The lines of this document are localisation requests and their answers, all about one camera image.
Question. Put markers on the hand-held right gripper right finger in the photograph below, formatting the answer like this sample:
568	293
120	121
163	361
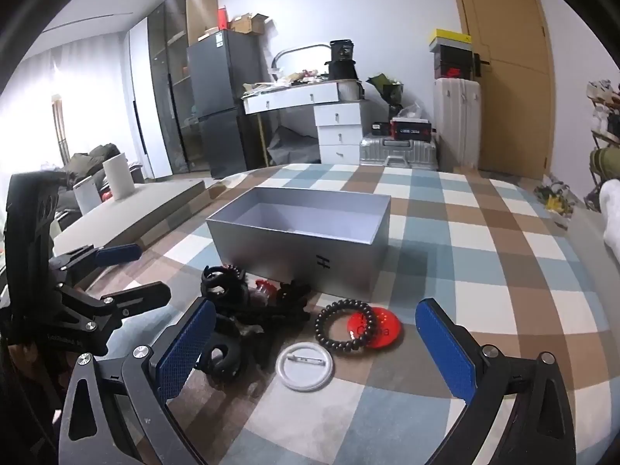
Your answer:
445	353

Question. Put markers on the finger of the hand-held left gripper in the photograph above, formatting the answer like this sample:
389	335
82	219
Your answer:
138	300
118	254

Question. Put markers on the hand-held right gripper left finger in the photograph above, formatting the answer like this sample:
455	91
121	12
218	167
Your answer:
186	344

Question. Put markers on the black round hair claw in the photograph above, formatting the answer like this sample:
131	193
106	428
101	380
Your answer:
227	365

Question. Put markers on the black ribbed hair claw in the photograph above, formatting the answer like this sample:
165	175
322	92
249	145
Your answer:
215	286

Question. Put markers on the red round badge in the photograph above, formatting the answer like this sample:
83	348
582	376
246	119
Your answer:
385	332

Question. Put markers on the white round pin badge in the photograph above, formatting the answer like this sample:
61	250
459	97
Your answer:
310	378

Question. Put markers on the silver cardboard box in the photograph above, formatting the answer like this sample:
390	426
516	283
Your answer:
290	256

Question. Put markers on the grey low platform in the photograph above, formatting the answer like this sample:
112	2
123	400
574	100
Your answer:
131	213

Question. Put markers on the short white bin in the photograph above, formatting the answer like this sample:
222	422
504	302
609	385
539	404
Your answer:
87	196

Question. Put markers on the black hair claw on table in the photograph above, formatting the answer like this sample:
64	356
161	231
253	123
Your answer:
256	317

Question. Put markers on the tall white cylinder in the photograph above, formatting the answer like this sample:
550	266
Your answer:
118	177

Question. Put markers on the dark clothes pile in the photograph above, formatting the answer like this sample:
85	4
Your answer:
89	160

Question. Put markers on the plaid blanket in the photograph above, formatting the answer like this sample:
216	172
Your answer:
484	252

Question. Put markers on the black spiky hair claw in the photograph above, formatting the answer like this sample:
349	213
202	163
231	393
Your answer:
293	295

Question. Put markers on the wooden stand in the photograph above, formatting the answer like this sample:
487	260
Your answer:
59	131

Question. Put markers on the white wardrobe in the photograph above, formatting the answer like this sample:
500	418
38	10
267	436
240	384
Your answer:
140	106

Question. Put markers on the white curtain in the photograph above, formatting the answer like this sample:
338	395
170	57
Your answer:
72	82

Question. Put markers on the wooden stick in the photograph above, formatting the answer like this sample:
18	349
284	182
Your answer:
262	138

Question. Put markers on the pile of sandals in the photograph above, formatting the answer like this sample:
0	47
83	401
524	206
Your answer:
554	198

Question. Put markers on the dark grey fridge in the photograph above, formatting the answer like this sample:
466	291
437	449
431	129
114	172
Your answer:
218	82

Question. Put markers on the glass door cabinet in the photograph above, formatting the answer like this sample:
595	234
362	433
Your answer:
164	58

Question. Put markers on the grey cloth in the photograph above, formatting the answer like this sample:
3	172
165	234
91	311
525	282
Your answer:
290	145

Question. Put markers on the silver suitcase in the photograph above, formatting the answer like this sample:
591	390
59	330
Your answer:
397	152

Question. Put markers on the rolled blankets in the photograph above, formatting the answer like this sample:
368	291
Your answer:
611	213

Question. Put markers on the black and red box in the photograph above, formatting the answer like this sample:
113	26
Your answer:
411	131

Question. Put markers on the white suitcase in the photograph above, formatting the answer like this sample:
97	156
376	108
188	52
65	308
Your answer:
455	121

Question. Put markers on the white desk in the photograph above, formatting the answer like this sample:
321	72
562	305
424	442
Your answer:
290	97

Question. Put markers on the small black box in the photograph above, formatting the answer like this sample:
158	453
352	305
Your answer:
380	129

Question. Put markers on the pile of desk clutter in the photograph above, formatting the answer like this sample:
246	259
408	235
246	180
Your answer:
286	81

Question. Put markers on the clear plastic bag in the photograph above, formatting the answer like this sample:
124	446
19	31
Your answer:
414	111

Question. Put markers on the white drawer unit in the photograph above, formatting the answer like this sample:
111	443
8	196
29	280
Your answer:
339	131

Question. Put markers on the green rolled mat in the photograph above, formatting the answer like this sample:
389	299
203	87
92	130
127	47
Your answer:
605	162

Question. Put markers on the small red box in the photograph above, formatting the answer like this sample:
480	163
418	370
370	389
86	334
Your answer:
223	18

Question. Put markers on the tall cardboard box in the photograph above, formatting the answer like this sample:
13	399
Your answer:
201	9

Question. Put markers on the oval mirror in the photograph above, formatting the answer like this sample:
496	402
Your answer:
290	58

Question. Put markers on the open cardboard box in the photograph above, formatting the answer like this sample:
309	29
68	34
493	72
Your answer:
249	24

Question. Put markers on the dark wrapped bouquet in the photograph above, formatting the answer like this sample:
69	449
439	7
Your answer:
387	92

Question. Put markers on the white ribbed container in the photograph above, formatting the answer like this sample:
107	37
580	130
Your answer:
351	91

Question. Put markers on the wooden door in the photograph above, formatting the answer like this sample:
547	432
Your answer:
513	82

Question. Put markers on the black shoebox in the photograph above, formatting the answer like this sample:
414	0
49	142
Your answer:
453	65

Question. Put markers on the rows of shoes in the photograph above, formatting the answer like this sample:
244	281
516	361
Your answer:
605	106

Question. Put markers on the black appliance stack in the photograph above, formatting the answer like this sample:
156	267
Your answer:
341	60

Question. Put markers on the yellow lid shoebox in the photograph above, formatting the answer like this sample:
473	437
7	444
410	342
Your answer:
450	38

